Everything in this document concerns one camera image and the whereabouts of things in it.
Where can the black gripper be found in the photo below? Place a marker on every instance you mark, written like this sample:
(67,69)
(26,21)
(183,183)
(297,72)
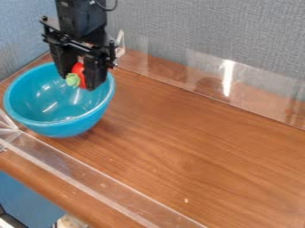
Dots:
(76,34)

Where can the red toy strawberry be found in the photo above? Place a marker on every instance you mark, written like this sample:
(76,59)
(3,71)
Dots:
(75,79)

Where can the blue bowl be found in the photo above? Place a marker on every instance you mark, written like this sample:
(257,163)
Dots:
(51,108)

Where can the clear acrylic back barrier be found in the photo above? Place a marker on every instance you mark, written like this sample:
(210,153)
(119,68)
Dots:
(260,91)

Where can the clear acrylic barrier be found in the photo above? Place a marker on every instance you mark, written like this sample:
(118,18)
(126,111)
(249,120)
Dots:
(127,201)
(260,91)

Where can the clear acrylic front barrier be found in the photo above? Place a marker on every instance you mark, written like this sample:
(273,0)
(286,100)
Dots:
(127,201)

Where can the clear acrylic corner bracket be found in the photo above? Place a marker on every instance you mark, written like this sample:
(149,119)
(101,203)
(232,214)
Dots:
(121,44)

